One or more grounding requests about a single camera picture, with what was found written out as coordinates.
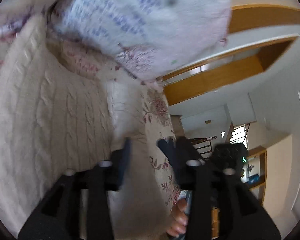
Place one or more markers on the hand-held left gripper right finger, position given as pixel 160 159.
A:
pixel 166 150

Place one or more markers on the stair railing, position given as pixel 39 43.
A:
pixel 202 145

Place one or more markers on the floral bed sheet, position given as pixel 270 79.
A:
pixel 157 130

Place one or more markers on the tree print pillow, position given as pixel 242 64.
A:
pixel 145 25

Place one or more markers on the wooden wall shelf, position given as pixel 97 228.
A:
pixel 261 175

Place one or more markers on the person's right hand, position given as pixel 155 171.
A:
pixel 178 220

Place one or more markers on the wooden door frame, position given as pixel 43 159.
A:
pixel 215 80

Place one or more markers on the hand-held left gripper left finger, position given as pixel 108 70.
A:
pixel 126 160

